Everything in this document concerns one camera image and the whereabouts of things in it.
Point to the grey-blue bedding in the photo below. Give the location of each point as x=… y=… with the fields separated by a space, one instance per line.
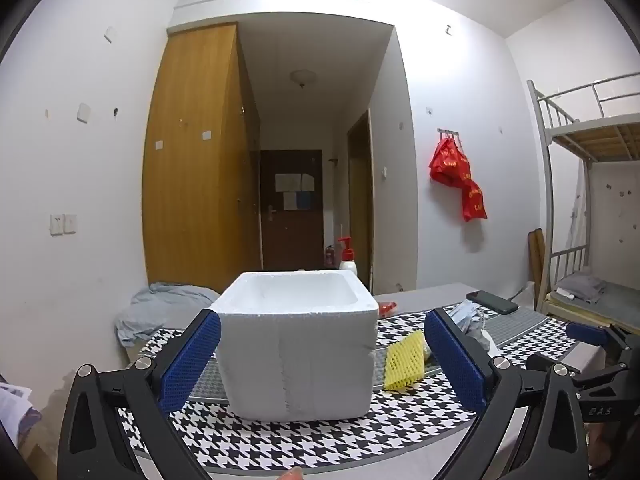
x=150 y=310

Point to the leaning wooden boards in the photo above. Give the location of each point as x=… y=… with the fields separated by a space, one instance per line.
x=537 y=265

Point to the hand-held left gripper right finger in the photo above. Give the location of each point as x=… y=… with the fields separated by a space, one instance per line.
x=457 y=365

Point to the red fire extinguisher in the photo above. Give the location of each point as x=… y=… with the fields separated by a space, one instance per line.
x=329 y=256

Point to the blue white paper notice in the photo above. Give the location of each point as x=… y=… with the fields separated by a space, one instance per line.
x=297 y=200

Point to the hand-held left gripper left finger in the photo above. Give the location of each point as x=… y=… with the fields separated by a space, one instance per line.
x=192 y=360

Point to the red plastic bag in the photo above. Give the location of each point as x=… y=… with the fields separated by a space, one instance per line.
x=447 y=162
x=474 y=202

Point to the white foam box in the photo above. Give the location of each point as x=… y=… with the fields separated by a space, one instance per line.
x=300 y=360

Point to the white blank wall plate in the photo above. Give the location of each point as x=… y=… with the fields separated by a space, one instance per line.
x=111 y=35
x=83 y=112

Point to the houndstooth tablecloth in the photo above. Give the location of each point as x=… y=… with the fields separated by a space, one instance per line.
x=300 y=440

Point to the wooden wardrobe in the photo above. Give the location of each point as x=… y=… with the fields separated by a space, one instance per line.
x=195 y=160

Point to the grey folded cloth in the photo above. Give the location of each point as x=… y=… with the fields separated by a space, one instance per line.
x=585 y=285

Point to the ceiling lamp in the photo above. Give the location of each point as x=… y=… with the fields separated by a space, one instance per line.
x=303 y=77

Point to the printed paper sheets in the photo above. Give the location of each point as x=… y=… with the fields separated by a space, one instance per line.
x=12 y=402

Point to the blue face mask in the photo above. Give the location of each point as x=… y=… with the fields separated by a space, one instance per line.
x=467 y=317

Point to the white pump bottle red top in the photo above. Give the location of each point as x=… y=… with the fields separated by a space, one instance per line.
x=348 y=265

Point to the yellow foam fruit net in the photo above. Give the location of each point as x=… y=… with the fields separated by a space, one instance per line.
x=402 y=360

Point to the red snack packet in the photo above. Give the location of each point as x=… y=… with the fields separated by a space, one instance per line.
x=386 y=307

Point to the white metal bunk bed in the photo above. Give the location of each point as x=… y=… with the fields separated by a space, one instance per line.
x=610 y=135

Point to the white tube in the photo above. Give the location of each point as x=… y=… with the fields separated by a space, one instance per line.
x=565 y=294

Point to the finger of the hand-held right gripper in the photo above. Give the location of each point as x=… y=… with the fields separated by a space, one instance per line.
x=600 y=372
x=587 y=332

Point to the light wooden side door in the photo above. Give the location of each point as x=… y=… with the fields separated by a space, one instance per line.
x=360 y=200

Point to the metal wall hook rack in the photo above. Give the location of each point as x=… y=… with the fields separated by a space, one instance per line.
x=448 y=132

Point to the dark brown door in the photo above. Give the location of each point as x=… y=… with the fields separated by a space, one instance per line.
x=295 y=240

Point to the black smartphone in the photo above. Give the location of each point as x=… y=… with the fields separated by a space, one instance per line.
x=495 y=302

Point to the white wall socket plate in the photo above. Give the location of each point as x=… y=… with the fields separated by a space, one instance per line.
x=55 y=224
x=70 y=223

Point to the person's left hand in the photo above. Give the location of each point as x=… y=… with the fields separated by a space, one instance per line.
x=292 y=474

